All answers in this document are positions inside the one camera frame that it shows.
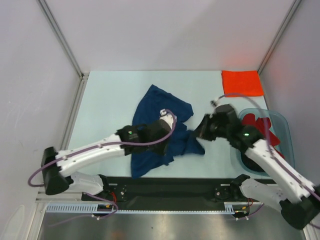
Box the blue t shirt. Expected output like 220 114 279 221
130 85 205 179

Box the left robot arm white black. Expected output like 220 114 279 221
41 115 177 200

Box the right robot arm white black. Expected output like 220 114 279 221
193 104 320 230

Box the red t shirt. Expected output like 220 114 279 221
241 113 281 147

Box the folded orange t shirt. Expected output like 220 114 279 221
221 70 264 97

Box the black t shirt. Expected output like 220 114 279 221
241 154 265 173

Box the clear blue plastic bin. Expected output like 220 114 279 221
230 108 295 177

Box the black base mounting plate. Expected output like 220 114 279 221
81 174 249 212

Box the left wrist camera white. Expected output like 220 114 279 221
159 109 177 129

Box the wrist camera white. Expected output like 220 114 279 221
210 98 220 108
159 109 177 129

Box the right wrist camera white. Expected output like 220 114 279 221
210 98 220 108

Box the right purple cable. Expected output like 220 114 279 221
217 92 320 228

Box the purple cable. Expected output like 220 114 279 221
217 92 320 228
27 109 178 227

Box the white slotted cable duct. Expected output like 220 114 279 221
46 203 249 215

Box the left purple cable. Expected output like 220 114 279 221
27 109 178 227

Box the aluminium rail front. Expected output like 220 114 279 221
35 191 82 203

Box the right aluminium corner post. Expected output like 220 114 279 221
257 0 304 75

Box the aluminium corner post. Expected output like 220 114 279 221
257 0 304 75
36 0 84 79

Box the left aluminium corner post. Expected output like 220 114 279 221
36 0 84 79

